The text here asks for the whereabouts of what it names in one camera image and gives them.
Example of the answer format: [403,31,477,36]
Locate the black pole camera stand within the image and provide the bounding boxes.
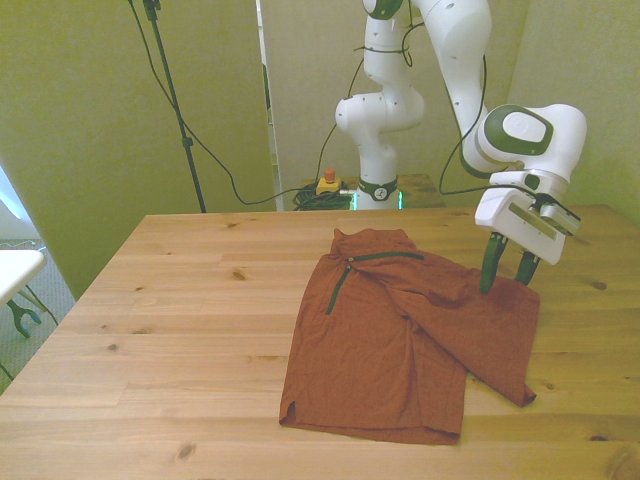
[127,0,209,214]

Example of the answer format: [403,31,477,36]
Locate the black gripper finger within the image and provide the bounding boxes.
[478,232,509,295]
[513,251,541,288]

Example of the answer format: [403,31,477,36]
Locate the coiled black cables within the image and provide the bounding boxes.
[292,183,359,212]

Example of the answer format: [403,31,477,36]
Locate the rust red shorts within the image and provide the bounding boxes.
[278,227,543,446]

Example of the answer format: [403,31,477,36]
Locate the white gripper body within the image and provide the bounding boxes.
[473,171,569,267]

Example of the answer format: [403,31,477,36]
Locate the yellow emergency stop button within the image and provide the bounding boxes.
[315,168,346,197]

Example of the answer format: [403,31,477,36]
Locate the dark folding table leg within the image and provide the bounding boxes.
[5,298,44,340]

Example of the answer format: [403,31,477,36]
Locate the white slanted board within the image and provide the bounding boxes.
[0,164,46,242]

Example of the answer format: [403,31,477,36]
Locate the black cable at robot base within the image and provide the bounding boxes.
[314,57,366,186]

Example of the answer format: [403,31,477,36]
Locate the black camera cable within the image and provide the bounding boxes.
[127,0,306,207]

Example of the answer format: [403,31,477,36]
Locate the white folding table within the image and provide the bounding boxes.
[0,248,47,307]

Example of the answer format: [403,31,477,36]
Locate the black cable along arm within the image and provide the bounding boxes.
[352,0,546,201]

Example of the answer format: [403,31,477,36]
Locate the white vertical panel edge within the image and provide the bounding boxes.
[254,0,282,212]

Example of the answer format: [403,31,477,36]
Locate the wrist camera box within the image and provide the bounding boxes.
[529,192,582,238]

